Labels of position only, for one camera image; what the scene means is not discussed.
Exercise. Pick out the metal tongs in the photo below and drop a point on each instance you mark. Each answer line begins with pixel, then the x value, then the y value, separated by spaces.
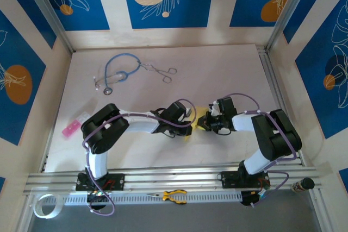
pixel 159 71

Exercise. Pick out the yellow black pliers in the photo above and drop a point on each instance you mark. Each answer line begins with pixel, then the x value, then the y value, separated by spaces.
pixel 174 195

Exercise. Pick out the small bottle with black cap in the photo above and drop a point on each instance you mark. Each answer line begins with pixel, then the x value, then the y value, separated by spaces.
pixel 304 184

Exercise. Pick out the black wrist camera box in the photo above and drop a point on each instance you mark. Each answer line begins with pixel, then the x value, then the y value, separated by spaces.
pixel 227 107
pixel 175 111

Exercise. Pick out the aluminium mounting rail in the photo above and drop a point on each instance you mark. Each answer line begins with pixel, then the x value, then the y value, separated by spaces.
pixel 176 175

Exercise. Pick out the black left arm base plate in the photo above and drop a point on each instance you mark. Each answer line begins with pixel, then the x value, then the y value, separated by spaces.
pixel 117 181

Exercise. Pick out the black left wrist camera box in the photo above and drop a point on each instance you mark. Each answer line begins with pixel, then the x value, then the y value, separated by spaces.
pixel 175 111

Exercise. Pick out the black controller board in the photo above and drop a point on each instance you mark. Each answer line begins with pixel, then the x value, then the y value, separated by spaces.
pixel 251 198
pixel 98 196

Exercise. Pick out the clear tape roll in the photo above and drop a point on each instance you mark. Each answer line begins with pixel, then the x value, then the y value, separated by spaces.
pixel 58 206

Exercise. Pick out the blue stethoscope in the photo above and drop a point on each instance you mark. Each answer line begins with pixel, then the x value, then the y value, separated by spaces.
pixel 107 65

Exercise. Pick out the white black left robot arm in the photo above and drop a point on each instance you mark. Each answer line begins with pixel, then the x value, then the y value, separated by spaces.
pixel 103 131

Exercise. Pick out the aluminium side rail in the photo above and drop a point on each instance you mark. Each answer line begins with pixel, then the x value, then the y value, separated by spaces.
pixel 280 101

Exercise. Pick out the aluminium frame post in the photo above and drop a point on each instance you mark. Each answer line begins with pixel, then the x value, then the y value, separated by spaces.
pixel 49 12
pixel 288 12

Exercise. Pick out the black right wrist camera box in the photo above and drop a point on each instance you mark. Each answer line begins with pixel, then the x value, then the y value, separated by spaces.
pixel 227 107

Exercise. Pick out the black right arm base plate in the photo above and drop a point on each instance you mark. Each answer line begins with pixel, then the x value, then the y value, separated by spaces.
pixel 231 180

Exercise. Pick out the yellow paper sheet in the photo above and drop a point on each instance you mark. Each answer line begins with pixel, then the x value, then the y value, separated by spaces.
pixel 199 112

